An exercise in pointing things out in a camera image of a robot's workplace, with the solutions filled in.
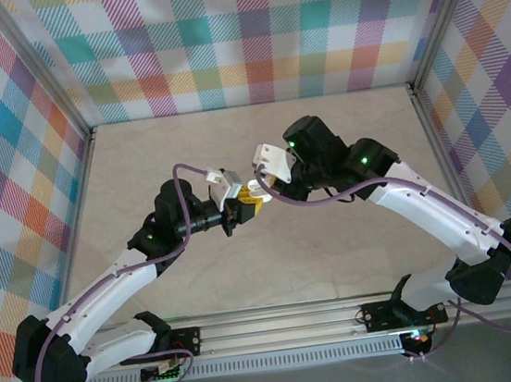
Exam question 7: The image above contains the small controller circuit board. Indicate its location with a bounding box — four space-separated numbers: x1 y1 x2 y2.
139 355 189 382
399 327 438 360

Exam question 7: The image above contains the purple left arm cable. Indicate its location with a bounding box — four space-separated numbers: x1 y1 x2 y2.
10 160 236 382

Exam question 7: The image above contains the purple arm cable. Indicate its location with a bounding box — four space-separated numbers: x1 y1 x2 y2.
10 160 236 382
254 133 511 378

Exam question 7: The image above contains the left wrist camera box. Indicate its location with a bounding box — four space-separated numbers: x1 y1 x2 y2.
204 162 249 213

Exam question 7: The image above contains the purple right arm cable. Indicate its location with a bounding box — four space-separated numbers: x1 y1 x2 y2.
254 133 511 378

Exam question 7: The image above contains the aluminium floor edge rail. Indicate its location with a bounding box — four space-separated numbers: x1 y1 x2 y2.
405 73 504 291
31 125 124 342

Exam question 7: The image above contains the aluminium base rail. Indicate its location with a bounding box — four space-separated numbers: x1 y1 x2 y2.
79 277 511 376

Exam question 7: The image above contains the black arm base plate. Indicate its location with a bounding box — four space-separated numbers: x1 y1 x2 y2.
360 292 450 335
168 327 205 360

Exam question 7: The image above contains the white slotted cable duct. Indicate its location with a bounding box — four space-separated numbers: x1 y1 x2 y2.
75 338 407 382

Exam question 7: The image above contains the aluminium frame post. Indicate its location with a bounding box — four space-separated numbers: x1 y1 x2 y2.
394 0 505 97
0 0 96 154

